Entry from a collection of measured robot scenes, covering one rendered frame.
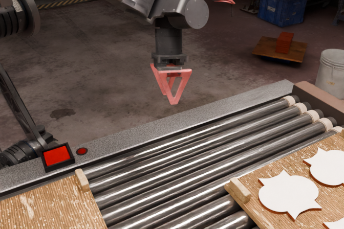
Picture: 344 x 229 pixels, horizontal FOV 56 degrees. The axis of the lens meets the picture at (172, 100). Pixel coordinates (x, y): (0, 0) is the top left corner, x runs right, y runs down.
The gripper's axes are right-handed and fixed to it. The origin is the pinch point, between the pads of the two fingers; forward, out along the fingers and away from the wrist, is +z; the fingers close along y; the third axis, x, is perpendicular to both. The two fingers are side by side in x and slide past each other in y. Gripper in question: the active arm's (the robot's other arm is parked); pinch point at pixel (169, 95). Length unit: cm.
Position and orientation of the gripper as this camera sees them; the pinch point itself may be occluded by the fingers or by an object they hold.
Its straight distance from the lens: 71.3
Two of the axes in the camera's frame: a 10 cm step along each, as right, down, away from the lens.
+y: -1.8, -2.2, 9.6
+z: 0.1, 9.7, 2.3
